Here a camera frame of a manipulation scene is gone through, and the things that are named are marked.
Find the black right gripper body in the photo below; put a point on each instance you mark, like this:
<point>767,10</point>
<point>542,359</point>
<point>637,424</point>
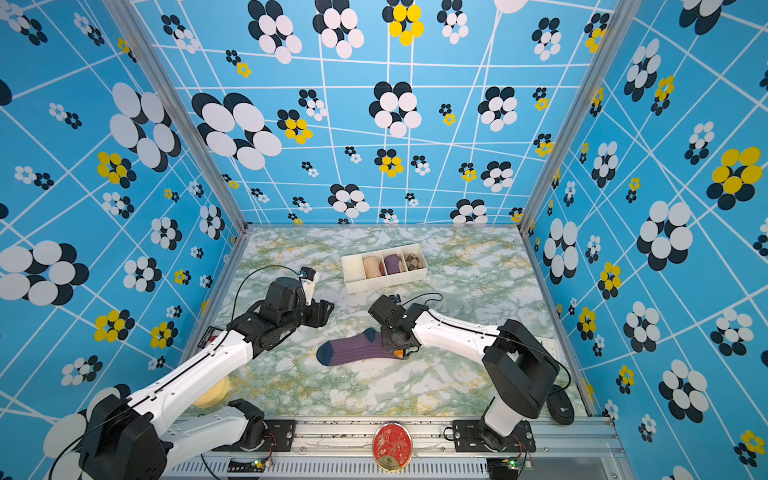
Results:
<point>388,340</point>

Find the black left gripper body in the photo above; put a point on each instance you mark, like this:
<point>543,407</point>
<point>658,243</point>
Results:
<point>306,315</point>

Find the purple striped sock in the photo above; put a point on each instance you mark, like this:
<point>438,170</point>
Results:
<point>363,346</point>

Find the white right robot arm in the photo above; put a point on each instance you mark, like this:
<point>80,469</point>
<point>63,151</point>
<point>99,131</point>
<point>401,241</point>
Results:
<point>522,371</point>

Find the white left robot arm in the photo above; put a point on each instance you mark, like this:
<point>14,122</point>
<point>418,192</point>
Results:
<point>139,436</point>

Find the white divided organizer tray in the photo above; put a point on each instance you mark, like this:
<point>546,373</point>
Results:
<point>356,282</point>

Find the pink rolled sock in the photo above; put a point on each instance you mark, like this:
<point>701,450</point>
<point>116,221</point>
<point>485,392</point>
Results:
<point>373,267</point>

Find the purple rolled sock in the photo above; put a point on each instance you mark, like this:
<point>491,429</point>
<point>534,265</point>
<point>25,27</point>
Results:
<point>393,264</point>

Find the brown patterned rolled sock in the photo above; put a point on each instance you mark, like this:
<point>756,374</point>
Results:
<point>413,262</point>

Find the small picture card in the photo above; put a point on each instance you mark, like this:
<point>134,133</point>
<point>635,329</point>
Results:
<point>209,335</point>

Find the yellow round sponge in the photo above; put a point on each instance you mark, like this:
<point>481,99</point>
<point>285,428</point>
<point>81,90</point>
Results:
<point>214,395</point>

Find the red round badge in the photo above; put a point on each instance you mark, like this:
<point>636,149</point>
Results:
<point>392,447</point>

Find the white power socket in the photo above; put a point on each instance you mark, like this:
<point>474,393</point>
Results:
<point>551,346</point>

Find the left green circuit board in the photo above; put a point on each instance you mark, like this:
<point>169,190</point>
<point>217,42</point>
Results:
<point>243,466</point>

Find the green circuit board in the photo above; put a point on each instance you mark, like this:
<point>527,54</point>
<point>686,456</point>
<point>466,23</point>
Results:
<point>243,466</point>
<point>504,468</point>

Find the black computer mouse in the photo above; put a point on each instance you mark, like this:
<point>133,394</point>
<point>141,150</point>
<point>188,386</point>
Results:
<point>560,406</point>

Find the right green circuit board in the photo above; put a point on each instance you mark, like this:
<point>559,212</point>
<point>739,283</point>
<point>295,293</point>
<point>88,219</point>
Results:
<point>504,468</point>

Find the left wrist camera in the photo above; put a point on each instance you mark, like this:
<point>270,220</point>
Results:
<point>307,276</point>

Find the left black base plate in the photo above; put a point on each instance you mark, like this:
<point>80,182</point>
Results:
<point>276,436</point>

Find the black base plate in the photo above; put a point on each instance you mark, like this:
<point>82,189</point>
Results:
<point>473,436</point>
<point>276,436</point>

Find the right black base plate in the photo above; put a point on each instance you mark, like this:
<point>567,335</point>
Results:
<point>473,436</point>

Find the aluminium front rail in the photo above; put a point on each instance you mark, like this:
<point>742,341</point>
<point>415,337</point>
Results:
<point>341,448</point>

